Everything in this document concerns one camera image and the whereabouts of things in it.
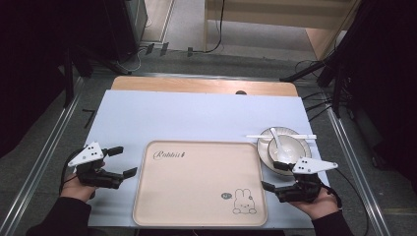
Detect wooden table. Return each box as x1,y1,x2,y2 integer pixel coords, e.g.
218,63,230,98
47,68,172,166
110,76,299,98

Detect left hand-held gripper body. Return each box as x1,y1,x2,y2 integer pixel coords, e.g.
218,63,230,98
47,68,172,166
67,141,126,190

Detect black floor cable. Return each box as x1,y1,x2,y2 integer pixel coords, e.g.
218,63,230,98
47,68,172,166
192,0,226,54

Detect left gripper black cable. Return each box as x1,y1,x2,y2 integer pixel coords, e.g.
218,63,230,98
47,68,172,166
58,147,87,195

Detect white chopsticks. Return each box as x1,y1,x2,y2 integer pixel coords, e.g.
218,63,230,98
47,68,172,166
245,133,318,141

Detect white round plate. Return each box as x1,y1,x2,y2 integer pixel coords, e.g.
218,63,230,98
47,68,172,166
256,126,313,177

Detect black metal stand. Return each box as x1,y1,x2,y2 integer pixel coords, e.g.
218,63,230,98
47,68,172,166
279,48,345,119

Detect black cabinet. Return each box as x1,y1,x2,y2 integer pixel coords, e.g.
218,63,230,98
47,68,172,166
97,0,149,63

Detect beige rabbit print tray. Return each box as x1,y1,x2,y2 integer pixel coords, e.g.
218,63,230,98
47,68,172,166
132,140,268,228

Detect person's left hand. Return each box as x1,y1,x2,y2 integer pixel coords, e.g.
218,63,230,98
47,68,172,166
60,161,106,204

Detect white table mat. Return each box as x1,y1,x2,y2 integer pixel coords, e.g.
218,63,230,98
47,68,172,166
84,89,330,229

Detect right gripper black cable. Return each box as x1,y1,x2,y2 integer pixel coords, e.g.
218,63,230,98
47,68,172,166
323,168,371,236

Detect dark curtain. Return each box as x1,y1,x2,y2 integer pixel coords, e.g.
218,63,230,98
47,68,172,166
337,0,417,185
0,0,109,158

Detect light wooden furniture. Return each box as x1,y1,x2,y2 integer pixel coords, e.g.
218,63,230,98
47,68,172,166
204,0,362,61

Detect person's right hand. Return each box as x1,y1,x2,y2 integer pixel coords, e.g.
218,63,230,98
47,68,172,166
288,187,340,221

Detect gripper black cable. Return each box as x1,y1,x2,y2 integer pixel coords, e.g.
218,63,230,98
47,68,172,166
323,168,371,236
58,147,87,195

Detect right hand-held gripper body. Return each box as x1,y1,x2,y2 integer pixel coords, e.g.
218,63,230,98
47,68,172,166
274,156,339,204

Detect aluminium floor rail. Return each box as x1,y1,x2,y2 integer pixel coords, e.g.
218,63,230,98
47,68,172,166
327,107,391,236
0,76,86,236

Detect white bowl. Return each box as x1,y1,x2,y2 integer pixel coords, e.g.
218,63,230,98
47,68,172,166
267,134,307,165

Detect bundle of black cables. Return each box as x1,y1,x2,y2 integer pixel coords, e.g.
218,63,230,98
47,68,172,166
299,90,333,123

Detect white spoon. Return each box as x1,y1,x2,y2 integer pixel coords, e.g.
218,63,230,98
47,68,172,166
268,127,287,155

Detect white floor cable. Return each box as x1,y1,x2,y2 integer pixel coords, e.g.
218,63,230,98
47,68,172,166
116,47,147,74

